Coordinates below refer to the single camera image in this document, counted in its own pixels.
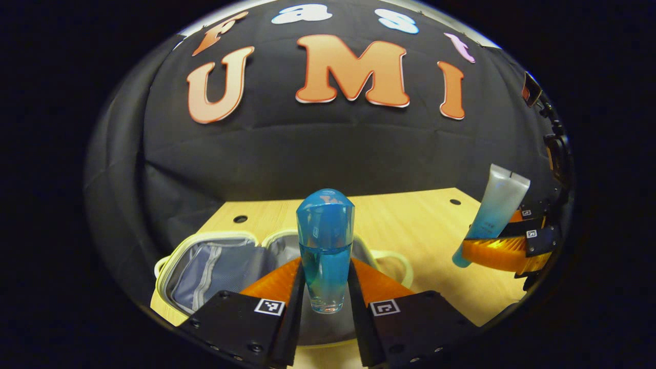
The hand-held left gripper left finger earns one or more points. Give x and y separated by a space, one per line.
293 328

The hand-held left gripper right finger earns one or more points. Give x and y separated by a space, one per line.
361 328

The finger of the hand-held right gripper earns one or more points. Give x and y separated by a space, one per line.
542 242
530 223

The white blue cream tube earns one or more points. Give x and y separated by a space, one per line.
494 210

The blue clear toner bottle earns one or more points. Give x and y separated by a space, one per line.
325 246

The cream yellow small suitcase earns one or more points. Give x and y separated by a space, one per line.
225 266

